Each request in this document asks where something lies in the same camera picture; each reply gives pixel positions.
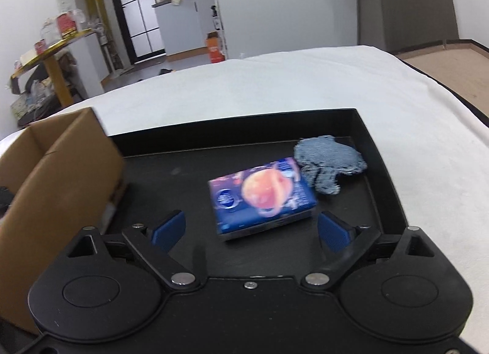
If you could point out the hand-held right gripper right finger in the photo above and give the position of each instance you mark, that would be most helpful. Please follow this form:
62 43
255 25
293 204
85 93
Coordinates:
332 233

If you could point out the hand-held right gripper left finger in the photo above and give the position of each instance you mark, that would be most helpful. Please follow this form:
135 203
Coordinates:
170 228

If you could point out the black tray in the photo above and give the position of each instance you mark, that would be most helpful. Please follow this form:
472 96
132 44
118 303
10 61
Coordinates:
183 170

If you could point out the blue tissue pack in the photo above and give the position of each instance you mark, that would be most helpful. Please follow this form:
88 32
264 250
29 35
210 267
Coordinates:
259 193

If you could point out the brown cardboard box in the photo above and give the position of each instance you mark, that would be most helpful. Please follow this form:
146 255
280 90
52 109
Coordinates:
65 186

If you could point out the grey knitted cloth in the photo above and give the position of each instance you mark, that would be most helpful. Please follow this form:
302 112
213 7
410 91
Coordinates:
328 159

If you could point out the pile of clutter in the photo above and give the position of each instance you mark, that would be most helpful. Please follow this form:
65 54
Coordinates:
36 103

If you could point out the orange box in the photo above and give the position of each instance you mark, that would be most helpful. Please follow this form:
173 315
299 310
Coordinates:
214 48

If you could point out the yellow round table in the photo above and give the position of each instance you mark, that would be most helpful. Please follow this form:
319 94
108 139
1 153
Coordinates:
57 71

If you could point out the white kitchen cabinet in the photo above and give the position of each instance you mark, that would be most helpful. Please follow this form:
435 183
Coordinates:
179 25

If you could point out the framed brown board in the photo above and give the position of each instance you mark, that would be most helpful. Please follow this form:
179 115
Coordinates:
450 67

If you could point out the spray bottle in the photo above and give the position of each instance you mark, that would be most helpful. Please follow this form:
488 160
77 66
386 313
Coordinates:
216 17

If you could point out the black-framed glass door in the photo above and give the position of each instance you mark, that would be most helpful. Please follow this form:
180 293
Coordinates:
137 6

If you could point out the clear glass jar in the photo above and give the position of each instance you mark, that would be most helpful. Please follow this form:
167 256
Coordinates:
48 31

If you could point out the grey upholstered panel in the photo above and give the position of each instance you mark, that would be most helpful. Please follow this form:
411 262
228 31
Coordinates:
408 2

